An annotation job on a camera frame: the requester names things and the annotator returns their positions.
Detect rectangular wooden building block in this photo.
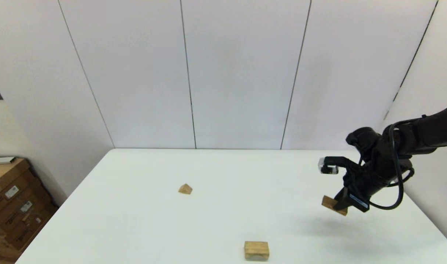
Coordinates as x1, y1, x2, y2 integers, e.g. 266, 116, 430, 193
321, 195, 348, 216

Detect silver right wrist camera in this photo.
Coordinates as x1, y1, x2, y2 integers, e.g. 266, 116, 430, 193
318, 157, 350, 175

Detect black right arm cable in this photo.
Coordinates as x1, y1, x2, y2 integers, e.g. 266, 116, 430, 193
357, 124, 415, 210

